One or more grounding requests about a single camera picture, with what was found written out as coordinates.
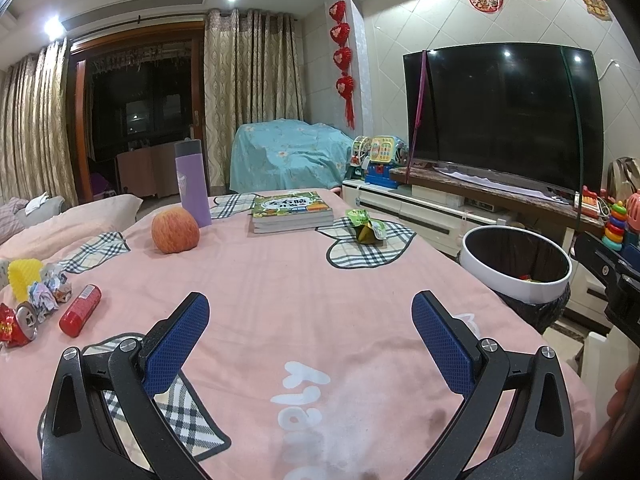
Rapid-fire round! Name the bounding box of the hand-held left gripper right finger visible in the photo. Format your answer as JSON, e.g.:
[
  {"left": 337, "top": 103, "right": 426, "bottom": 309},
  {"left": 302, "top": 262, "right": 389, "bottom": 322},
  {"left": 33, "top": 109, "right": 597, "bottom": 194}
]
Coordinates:
[{"left": 411, "top": 290, "right": 576, "bottom": 480}]

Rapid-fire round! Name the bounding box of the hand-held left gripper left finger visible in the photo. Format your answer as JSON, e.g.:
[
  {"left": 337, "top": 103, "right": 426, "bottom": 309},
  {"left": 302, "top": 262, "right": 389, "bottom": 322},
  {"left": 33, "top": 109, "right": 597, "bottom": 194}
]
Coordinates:
[{"left": 40, "top": 291, "right": 211, "bottom": 480}]

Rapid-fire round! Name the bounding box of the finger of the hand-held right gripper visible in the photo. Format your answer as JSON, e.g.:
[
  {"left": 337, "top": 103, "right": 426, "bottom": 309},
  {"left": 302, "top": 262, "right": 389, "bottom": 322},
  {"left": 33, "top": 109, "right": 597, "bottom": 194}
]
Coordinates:
[{"left": 574, "top": 234, "right": 631, "bottom": 281}]

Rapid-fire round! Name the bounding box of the white trash bin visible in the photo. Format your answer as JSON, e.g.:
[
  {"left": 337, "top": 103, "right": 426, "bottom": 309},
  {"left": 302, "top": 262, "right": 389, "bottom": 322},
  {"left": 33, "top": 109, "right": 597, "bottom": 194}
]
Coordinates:
[{"left": 457, "top": 225, "right": 573, "bottom": 336}]

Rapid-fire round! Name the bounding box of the person's right hand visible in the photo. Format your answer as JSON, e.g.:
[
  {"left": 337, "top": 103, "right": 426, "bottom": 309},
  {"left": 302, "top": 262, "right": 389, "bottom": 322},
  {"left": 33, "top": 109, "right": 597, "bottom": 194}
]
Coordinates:
[{"left": 580, "top": 364, "right": 640, "bottom": 472}]

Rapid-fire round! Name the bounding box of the cream side cabinet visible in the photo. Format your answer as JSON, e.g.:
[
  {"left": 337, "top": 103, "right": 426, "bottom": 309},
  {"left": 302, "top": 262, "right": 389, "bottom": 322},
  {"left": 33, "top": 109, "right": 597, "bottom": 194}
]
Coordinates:
[{"left": 580, "top": 330, "right": 613, "bottom": 378}]

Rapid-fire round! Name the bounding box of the beige bag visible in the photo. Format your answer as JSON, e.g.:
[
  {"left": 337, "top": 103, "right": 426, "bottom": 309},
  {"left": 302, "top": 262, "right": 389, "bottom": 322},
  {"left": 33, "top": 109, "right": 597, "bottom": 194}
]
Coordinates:
[{"left": 607, "top": 156, "right": 640, "bottom": 206}]

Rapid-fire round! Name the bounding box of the small red can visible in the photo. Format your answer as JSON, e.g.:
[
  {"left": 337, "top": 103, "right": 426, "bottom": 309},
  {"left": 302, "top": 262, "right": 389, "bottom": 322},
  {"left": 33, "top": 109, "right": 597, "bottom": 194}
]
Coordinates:
[{"left": 59, "top": 284, "right": 102, "bottom": 337}]

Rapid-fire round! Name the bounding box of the red apple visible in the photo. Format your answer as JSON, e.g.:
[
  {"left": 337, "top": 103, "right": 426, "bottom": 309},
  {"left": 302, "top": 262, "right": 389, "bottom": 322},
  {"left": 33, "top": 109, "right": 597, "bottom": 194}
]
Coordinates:
[{"left": 151, "top": 207, "right": 201, "bottom": 254}]

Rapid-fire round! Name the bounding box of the white television stand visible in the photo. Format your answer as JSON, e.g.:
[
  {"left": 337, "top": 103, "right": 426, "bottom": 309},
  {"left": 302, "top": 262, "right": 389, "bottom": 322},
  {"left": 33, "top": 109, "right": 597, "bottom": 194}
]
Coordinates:
[{"left": 341, "top": 167, "right": 616, "bottom": 311}]

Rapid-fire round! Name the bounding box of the crumpled printed paper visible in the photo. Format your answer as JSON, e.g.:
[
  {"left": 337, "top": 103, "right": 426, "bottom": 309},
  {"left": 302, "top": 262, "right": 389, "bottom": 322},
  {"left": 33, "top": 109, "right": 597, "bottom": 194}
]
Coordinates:
[{"left": 27, "top": 265, "right": 75, "bottom": 323}]

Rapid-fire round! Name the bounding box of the pink printed blanket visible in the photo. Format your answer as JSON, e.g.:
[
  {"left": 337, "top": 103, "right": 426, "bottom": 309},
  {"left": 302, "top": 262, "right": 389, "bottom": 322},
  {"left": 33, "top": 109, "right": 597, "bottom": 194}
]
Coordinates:
[{"left": 0, "top": 187, "right": 598, "bottom": 480}]

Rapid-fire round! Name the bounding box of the green snack packet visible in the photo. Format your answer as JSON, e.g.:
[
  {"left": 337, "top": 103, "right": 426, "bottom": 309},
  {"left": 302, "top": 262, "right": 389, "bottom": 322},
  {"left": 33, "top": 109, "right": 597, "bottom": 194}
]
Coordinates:
[{"left": 345, "top": 209, "right": 388, "bottom": 245}]

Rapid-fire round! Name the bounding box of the purple thermos bottle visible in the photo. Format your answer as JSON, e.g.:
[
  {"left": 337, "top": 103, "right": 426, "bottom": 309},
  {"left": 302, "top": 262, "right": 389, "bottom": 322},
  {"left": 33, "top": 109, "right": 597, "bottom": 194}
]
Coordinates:
[{"left": 173, "top": 139, "right": 213, "bottom": 228}]

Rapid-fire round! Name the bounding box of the sofa with pink cover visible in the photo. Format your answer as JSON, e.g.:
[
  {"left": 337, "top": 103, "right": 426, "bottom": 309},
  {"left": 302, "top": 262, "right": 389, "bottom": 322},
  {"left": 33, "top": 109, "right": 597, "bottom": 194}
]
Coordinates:
[{"left": 0, "top": 192, "right": 143, "bottom": 261}]

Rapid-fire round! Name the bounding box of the crushed red can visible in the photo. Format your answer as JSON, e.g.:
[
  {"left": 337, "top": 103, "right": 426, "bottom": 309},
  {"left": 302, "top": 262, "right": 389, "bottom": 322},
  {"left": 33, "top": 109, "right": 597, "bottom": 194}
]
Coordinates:
[{"left": 0, "top": 301, "right": 41, "bottom": 350}]

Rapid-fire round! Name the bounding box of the yellow plastic cup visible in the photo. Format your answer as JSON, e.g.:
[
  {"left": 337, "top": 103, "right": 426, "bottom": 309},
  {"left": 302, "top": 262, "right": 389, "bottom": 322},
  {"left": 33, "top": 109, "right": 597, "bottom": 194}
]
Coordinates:
[{"left": 7, "top": 257, "right": 42, "bottom": 301}]

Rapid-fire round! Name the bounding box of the beige balcony cabinet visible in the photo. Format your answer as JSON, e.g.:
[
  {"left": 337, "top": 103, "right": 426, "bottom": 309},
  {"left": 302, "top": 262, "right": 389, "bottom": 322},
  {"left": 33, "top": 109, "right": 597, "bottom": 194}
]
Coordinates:
[{"left": 116, "top": 141, "right": 181, "bottom": 200}]

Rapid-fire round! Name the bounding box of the black television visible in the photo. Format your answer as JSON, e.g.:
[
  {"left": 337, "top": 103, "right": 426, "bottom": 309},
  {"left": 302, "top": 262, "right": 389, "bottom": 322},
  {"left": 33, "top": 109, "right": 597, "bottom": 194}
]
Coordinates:
[{"left": 402, "top": 42, "right": 606, "bottom": 198}]

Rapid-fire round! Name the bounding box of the grey pillow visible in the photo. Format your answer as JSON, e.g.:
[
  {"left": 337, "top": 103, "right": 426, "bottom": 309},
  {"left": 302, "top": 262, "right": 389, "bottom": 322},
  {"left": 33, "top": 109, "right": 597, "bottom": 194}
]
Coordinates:
[{"left": 15, "top": 195, "right": 68, "bottom": 231}]

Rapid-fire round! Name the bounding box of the toy cash register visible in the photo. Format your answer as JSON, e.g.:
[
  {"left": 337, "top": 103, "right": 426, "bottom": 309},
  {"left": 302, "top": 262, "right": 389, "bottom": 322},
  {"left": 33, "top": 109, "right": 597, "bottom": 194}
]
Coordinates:
[{"left": 365, "top": 135, "right": 410, "bottom": 190}]

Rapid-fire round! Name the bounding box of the toy ferris wheel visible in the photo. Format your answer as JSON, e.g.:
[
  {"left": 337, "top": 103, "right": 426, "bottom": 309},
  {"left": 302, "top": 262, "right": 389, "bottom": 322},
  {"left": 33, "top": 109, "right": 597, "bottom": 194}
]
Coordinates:
[{"left": 348, "top": 135, "right": 373, "bottom": 181}]

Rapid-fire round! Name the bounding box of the pink striped pillow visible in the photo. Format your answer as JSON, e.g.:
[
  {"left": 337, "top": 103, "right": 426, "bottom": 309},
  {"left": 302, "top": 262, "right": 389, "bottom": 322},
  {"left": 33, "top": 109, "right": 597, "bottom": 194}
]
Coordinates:
[{"left": 0, "top": 197, "right": 28, "bottom": 246}]

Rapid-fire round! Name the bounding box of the teal cloth covered furniture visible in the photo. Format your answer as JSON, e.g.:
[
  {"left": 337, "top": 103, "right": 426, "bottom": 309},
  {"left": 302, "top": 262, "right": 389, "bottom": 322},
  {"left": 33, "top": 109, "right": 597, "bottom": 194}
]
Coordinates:
[{"left": 230, "top": 120, "right": 356, "bottom": 195}]

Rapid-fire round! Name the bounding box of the beige patterned curtain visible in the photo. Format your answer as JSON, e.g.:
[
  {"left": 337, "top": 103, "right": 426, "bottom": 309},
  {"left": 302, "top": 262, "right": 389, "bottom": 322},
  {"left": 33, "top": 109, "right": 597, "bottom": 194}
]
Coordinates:
[
  {"left": 202, "top": 7, "right": 306, "bottom": 196},
  {"left": 0, "top": 37, "right": 78, "bottom": 206}
]

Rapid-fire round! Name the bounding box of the red hanging heart decoration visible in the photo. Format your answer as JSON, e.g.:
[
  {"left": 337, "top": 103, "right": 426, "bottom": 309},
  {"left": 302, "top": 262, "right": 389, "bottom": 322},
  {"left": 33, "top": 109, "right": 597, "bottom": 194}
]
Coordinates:
[{"left": 328, "top": 0, "right": 357, "bottom": 130}]

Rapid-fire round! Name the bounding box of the rainbow ring stacker toy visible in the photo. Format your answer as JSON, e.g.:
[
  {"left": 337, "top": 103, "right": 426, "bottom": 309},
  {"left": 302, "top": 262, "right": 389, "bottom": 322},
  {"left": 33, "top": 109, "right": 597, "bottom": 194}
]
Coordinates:
[{"left": 601, "top": 200, "right": 631, "bottom": 251}]

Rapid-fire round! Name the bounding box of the wooden door frame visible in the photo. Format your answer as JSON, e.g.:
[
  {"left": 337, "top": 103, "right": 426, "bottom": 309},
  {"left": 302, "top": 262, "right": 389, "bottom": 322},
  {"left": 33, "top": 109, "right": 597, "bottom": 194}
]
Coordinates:
[{"left": 66, "top": 27, "right": 207, "bottom": 201}]

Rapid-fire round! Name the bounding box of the red gold wall sticker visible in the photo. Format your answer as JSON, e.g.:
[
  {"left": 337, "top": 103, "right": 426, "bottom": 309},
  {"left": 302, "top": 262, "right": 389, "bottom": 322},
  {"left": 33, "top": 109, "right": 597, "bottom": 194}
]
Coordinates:
[{"left": 580, "top": 0, "right": 613, "bottom": 22}]

